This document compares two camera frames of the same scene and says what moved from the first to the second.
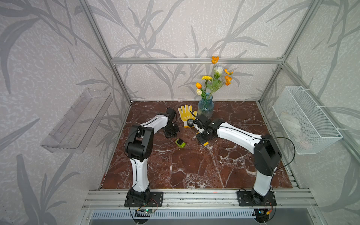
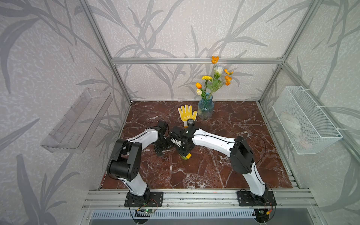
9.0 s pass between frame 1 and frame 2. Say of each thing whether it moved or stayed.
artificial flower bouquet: stayed
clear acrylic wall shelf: stayed
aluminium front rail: stayed
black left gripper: moved
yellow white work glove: stayed
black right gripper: moved
